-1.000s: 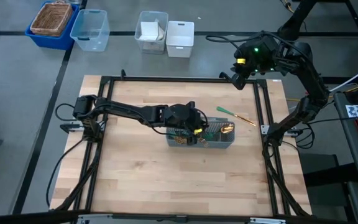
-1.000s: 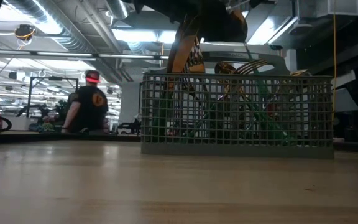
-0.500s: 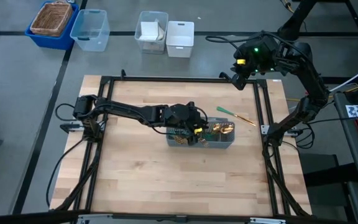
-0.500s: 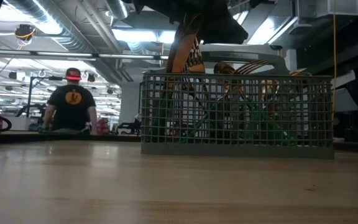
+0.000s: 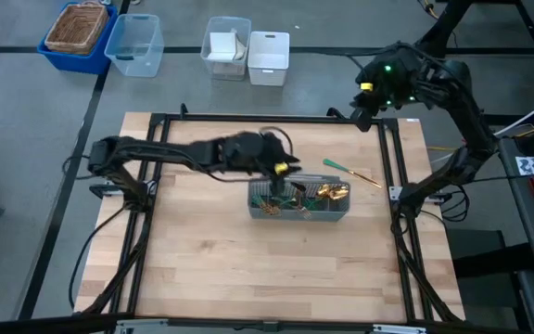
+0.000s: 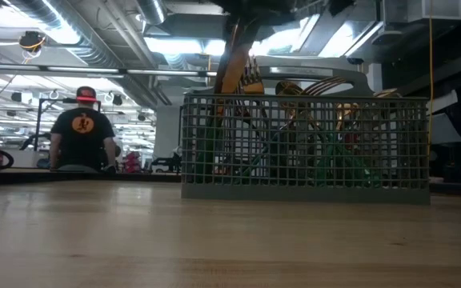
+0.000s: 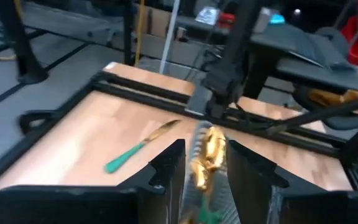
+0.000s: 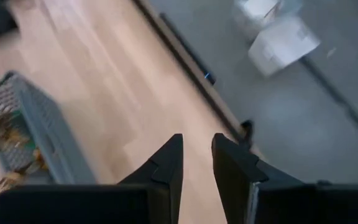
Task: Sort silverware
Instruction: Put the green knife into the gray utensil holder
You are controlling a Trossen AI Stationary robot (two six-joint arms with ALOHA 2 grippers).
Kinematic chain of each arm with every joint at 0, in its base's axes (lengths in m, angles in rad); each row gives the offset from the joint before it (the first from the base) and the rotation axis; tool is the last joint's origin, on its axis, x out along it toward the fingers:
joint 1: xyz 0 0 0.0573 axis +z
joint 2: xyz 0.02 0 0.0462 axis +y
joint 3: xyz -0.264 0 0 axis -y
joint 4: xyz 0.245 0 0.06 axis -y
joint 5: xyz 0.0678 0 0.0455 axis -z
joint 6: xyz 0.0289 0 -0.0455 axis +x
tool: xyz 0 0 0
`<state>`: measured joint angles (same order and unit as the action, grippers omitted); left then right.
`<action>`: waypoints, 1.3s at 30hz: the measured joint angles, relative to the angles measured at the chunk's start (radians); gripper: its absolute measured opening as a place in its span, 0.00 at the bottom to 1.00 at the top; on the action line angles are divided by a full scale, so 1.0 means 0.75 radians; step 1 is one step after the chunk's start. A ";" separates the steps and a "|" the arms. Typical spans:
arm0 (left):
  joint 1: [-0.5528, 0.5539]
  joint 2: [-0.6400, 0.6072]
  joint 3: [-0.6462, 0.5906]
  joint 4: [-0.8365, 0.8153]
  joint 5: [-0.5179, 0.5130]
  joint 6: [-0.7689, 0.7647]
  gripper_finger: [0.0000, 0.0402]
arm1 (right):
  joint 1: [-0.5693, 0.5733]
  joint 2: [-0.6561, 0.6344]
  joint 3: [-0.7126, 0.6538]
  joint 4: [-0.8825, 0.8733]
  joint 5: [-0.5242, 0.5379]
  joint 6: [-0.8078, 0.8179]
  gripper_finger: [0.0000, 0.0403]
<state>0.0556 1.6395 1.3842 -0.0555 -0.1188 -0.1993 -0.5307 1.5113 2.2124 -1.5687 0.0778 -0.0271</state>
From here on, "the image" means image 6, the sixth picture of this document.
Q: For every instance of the long ceiling light bar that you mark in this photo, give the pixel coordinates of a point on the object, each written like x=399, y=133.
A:
x=14, y=67

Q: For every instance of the black round ceiling fixture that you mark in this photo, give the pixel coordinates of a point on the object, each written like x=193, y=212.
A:
x=31, y=40

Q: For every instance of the white column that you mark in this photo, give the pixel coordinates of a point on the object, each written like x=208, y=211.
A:
x=166, y=132

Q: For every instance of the black metal table frame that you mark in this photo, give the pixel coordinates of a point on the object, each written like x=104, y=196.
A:
x=54, y=177

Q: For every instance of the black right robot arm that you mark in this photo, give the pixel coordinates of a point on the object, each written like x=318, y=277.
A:
x=340, y=5

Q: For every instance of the grey plastic cutlery basket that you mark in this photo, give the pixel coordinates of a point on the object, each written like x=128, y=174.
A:
x=306, y=196

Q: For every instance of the white panel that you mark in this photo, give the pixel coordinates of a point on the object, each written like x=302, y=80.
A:
x=444, y=128

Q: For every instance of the person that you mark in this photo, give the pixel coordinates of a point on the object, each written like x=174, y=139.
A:
x=82, y=136

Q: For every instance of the white ceiling unit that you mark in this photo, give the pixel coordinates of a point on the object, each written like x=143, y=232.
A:
x=422, y=10

